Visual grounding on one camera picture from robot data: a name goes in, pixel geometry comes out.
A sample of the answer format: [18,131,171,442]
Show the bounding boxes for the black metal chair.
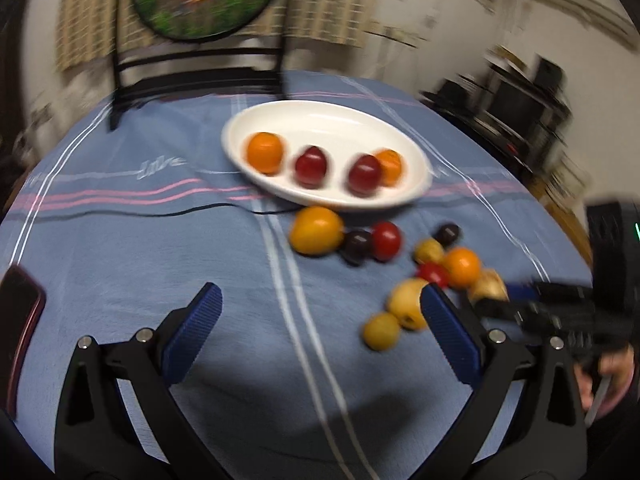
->
[107,35,296,133]

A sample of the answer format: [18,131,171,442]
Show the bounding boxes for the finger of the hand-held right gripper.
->
[471,297,556,335]
[504,282,597,307]

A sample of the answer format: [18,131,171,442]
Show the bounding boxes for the person's right hand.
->
[574,347,640,418]

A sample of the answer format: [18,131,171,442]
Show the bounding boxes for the yellow-brown fruit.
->
[467,268,510,306]

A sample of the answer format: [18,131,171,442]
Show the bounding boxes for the dark purple plum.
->
[433,223,462,247]
[341,230,373,266]

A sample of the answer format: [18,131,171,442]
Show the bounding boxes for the woven wall mat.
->
[52,0,381,73]

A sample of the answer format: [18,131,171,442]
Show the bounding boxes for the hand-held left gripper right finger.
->
[419,282,588,480]

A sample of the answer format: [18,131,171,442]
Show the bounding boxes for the small yellow fruit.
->
[413,238,446,266]
[362,312,402,352]

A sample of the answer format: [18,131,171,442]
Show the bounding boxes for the yellow pear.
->
[386,278,432,332]

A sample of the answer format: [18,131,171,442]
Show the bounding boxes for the red smartphone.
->
[0,265,47,418]

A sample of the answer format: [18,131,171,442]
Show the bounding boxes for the large yellow-orange fruit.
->
[289,206,346,256]

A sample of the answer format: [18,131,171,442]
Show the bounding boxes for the small red fruit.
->
[417,262,449,288]

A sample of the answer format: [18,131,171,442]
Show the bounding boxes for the orange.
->
[246,131,285,176]
[442,247,482,289]
[375,149,404,187]

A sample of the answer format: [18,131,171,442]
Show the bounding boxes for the white oval plate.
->
[221,100,433,211]

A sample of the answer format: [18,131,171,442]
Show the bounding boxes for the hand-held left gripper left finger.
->
[54,282,226,480]

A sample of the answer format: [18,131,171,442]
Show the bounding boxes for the black cable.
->
[30,203,301,218]

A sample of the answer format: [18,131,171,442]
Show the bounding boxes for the dark cluttered shelf unit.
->
[420,50,573,181]

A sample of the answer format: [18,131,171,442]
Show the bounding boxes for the blue striped tablecloth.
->
[0,70,596,480]

